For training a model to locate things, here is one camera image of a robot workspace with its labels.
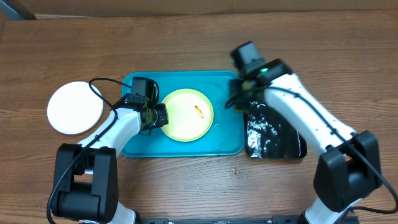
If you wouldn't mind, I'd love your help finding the black rectangular tray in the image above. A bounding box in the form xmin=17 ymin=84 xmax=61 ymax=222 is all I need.
xmin=244 ymin=101 xmax=307 ymax=159

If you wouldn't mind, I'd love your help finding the yellow plate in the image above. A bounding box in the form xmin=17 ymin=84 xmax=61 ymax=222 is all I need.
xmin=161 ymin=88 xmax=214 ymax=142

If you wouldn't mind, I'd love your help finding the green yellow sponge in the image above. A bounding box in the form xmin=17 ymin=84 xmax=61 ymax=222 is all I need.
xmin=234 ymin=101 xmax=250 ymax=113

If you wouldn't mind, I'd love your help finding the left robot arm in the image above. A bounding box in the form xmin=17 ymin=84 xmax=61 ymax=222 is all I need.
xmin=46 ymin=77 xmax=169 ymax=223

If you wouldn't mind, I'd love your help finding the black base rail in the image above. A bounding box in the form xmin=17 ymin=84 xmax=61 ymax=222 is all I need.
xmin=136 ymin=215 xmax=300 ymax=224

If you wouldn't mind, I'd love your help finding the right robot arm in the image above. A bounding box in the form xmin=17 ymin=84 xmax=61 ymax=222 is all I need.
xmin=227 ymin=42 xmax=382 ymax=223

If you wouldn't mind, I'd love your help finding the blue plastic tray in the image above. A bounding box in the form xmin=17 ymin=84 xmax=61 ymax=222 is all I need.
xmin=121 ymin=70 xmax=245 ymax=158

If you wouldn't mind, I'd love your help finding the white plate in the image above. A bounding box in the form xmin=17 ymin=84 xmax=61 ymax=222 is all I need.
xmin=47 ymin=82 xmax=104 ymax=134

